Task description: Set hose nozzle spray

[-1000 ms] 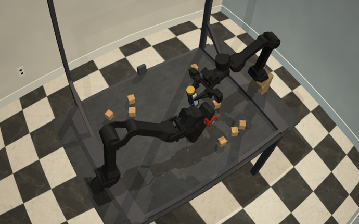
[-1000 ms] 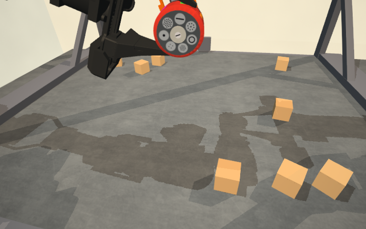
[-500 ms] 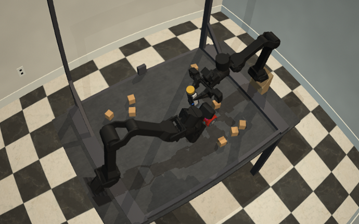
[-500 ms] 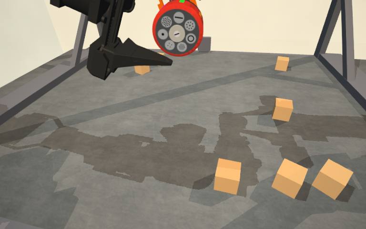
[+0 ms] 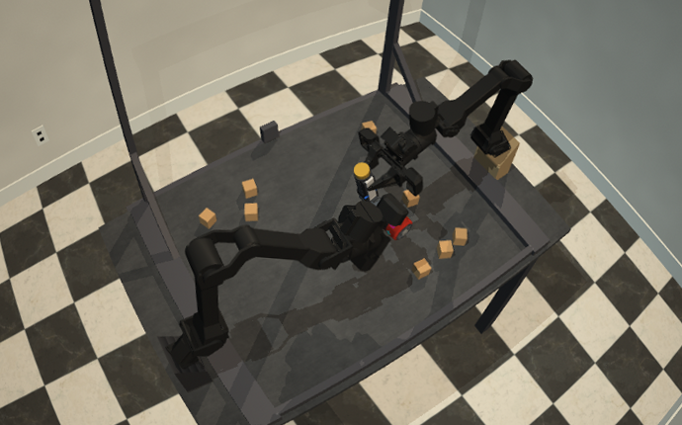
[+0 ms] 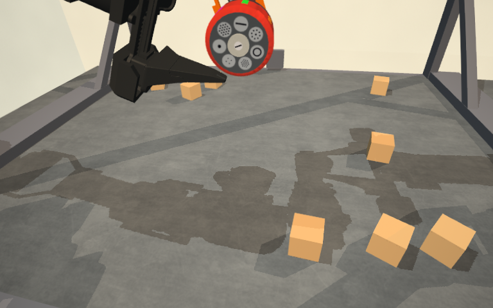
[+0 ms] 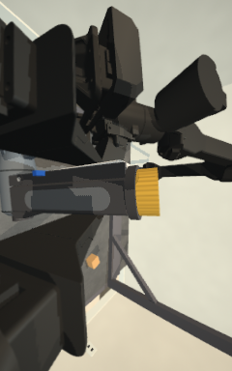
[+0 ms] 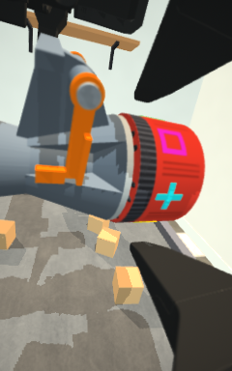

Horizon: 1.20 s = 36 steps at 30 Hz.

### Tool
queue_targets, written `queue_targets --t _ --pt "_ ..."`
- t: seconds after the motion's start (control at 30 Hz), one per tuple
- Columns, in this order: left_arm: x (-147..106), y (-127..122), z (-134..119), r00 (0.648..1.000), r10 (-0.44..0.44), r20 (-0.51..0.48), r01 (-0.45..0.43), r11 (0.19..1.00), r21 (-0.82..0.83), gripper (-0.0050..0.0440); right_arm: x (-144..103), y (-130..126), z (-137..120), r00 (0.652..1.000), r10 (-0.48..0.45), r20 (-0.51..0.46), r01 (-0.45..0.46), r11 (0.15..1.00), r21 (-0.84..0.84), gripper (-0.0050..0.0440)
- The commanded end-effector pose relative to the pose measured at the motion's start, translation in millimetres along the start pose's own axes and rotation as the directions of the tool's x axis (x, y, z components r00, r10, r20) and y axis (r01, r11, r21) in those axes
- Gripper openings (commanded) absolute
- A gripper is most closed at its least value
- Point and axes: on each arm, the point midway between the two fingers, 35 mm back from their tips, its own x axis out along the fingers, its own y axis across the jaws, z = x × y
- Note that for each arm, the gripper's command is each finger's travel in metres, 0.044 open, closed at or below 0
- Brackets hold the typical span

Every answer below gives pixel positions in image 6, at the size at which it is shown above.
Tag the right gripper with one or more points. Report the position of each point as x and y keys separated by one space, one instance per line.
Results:
x=138 y=66

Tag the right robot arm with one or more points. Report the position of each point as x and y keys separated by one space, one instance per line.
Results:
x=166 y=5

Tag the orange cube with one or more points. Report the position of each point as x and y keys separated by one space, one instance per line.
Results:
x=447 y=240
x=390 y=240
x=380 y=147
x=306 y=237
x=380 y=85
x=191 y=91
x=158 y=87
x=212 y=85

